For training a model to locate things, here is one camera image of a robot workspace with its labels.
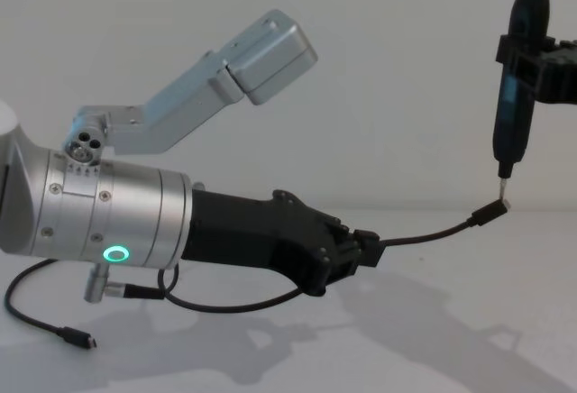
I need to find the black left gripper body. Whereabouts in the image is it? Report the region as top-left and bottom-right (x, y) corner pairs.
(179, 187), (358, 298)

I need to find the black handheld power tool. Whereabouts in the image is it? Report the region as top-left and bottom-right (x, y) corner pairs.
(490, 0), (553, 201)

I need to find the black charging cable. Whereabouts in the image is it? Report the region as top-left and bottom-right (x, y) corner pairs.
(3, 197), (513, 351)

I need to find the white table cloth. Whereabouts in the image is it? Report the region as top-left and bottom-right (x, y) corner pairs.
(0, 206), (577, 393)

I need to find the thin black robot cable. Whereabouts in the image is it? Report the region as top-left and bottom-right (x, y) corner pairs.
(105, 266), (313, 313)

